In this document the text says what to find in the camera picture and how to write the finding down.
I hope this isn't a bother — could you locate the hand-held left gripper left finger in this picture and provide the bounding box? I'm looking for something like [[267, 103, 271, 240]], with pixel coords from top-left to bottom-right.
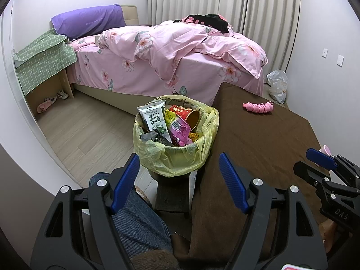
[[29, 153, 140, 270]]

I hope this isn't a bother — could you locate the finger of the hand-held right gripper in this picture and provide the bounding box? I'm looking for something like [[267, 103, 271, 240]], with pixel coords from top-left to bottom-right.
[[293, 161, 338, 194], [306, 148, 360, 180]]

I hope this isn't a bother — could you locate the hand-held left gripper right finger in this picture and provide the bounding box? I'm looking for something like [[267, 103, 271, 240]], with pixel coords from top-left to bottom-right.
[[219, 152, 328, 270]]

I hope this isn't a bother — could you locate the grey black torn wrapper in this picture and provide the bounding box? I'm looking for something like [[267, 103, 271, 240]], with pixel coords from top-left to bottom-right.
[[142, 131, 164, 147]]

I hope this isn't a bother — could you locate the yellow plastic bag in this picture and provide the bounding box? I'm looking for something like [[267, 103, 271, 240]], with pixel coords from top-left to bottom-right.
[[133, 95, 220, 178]]

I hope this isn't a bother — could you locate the yellow pink snack packet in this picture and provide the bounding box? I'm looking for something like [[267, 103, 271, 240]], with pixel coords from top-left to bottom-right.
[[164, 110, 192, 148]]

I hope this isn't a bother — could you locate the red paper noodle cup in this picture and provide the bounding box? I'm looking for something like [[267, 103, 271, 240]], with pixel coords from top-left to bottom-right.
[[168, 104, 201, 131]]

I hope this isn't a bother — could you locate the person's right hand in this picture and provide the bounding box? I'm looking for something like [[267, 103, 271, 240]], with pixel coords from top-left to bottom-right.
[[321, 219, 338, 252]]

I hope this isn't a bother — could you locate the person's jeans leg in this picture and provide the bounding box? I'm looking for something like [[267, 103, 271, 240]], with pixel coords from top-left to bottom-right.
[[88, 173, 173, 262]]

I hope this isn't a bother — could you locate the dark wooden stool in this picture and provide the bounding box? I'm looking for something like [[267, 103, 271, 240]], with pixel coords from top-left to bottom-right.
[[153, 171, 199, 220]]

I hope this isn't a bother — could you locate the pink toy caterpillar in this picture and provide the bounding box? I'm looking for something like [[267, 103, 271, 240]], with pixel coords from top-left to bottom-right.
[[243, 101, 274, 115]]

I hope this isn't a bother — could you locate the white plastic bag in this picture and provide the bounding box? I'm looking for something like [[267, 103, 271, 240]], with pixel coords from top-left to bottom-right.
[[266, 69, 290, 104]]

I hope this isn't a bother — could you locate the pink slipper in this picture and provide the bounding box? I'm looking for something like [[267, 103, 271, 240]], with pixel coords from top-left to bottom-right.
[[37, 97, 58, 114]]

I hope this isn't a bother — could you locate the bed with pink floral sheet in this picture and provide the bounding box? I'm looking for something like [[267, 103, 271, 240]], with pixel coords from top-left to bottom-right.
[[67, 20, 269, 116]]

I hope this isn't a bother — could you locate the wooden nightstand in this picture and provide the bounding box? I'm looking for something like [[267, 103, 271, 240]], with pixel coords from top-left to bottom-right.
[[25, 67, 75, 116]]

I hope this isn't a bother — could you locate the white wardrobe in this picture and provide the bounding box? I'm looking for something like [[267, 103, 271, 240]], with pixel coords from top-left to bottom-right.
[[0, 6, 82, 197]]

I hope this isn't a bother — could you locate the pink floral duvet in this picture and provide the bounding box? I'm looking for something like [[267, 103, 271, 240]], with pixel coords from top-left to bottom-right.
[[97, 20, 269, 90]]

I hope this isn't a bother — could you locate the green checked cloth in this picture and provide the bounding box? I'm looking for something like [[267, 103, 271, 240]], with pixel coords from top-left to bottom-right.
[[13, 31, 78, 96]]

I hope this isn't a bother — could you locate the black garment with pink print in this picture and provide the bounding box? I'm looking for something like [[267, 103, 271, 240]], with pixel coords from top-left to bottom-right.
[[173, 13, 229, 33]]

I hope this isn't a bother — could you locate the purple pillow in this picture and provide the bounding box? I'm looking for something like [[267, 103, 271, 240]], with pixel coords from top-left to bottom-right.
[[51, 4, 127, 36]]

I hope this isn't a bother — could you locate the beige headboard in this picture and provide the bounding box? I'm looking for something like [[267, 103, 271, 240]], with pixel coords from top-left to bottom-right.
[[121, 5, 141, 27]]

